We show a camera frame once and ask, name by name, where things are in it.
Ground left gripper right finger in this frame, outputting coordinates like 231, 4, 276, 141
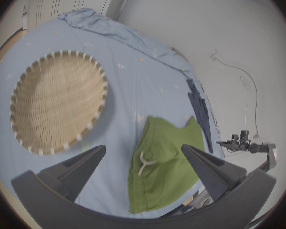
181, 144, 247, 203

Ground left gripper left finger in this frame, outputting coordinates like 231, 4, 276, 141
39, 145, 107, 203

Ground green shorts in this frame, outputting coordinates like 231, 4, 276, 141
128, 115, 206, 215

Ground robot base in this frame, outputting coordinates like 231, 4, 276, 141
168, 190, 214, 218

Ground dark blue garment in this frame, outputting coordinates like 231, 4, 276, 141
186, 78, 214, 154

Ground round woven basket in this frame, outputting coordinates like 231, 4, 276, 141
10, 50, 108, 156

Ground bed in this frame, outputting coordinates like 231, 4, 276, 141
0, 16, 265, 220

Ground pale blue quilt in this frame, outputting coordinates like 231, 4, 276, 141
57, 8, 194, 79

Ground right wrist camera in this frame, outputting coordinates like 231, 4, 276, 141
231, 130, 250, 141

